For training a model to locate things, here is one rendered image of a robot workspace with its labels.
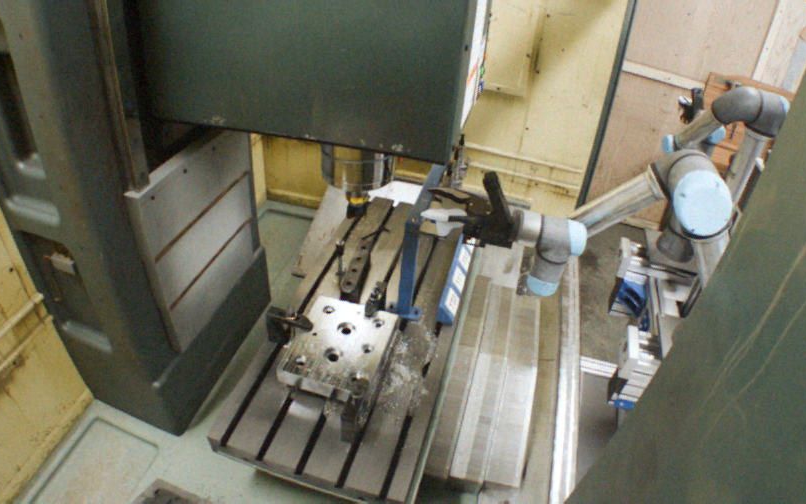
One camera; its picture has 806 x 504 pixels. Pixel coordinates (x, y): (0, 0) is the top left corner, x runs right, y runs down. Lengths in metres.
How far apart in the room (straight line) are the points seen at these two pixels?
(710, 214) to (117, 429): 1.74
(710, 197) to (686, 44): 2.76
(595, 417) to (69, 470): 2.06
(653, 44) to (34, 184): 3.49
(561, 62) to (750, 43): 2.13
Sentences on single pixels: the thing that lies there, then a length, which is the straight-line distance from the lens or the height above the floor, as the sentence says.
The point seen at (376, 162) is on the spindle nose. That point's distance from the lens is 0.99.
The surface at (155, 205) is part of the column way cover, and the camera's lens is 1.17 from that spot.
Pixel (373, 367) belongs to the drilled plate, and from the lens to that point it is 1.23.
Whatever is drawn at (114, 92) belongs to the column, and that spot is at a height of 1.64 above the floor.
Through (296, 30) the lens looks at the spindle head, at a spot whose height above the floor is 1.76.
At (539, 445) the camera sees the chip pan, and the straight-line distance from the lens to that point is 1.57.
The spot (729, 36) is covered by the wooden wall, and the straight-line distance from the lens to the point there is 3.79.
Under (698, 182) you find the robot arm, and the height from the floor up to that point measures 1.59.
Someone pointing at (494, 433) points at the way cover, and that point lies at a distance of 1.50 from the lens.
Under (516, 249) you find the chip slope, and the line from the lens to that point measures 2.08.
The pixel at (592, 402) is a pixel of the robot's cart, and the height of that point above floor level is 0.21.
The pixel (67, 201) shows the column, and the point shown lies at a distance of 1.11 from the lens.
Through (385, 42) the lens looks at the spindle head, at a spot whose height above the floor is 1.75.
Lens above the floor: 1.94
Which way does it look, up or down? 37 degrees down
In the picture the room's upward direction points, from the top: 6 degrees clockwise
